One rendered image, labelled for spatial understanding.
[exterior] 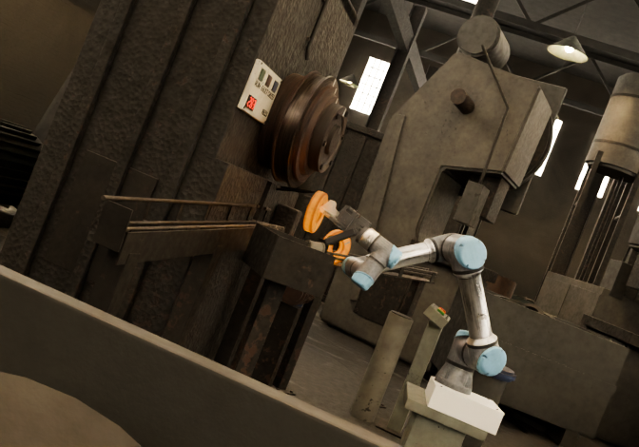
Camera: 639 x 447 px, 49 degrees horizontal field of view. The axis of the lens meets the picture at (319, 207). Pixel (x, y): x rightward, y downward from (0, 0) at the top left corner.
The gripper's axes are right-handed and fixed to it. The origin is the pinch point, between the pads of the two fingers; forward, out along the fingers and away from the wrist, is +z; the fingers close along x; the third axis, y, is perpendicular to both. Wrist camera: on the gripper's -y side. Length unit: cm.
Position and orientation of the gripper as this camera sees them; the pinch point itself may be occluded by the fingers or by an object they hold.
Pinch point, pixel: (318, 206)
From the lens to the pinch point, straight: 260.3
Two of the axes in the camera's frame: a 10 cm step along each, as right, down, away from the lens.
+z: -7.7, -6.0, 2.3
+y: 5.9, -8.0, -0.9
